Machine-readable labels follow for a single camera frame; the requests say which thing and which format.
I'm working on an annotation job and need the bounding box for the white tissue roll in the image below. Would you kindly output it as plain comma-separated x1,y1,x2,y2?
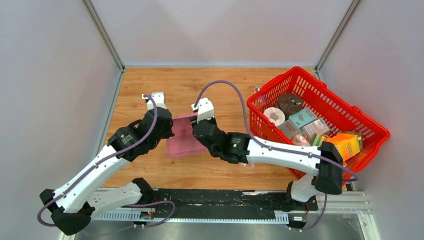
263,107,286,128

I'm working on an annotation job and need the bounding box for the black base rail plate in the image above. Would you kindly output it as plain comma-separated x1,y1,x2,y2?
144,188,319,221

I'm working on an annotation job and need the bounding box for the grey pink small box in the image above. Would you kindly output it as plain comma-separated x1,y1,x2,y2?
277,119,299,140

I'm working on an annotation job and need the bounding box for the green yellow sponge stack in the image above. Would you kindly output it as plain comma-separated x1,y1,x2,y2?
309,133,331,147

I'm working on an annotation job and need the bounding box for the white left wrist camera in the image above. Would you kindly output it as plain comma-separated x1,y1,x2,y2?
141,92,167,110

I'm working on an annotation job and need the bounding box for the pink white round pack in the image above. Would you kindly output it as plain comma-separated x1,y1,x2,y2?
291,133,311,147

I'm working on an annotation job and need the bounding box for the teal small box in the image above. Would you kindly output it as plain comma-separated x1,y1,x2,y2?
288,107,318,129

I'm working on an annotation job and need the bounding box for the pink paper box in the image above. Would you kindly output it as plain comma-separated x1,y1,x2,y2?
166,112,208,159

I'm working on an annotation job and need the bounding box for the pink white small box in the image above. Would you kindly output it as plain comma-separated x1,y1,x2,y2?
300,118,330,140

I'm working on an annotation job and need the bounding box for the brown round cookie pack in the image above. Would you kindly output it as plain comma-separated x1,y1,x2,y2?
276,93,304,117

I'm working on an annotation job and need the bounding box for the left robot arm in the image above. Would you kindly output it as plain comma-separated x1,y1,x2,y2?
37,106,174,236

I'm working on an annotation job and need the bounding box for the red plastic basket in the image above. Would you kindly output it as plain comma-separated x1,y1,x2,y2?
246,66,390,173

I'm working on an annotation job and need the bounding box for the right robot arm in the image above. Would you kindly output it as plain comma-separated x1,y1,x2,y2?
192,120,343,210

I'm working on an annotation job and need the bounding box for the small clear plastic bag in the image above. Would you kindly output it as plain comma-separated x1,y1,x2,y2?
240,163,255,168

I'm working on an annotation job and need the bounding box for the orange yellow sponge pack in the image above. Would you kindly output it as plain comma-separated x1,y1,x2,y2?
328,131,363,162

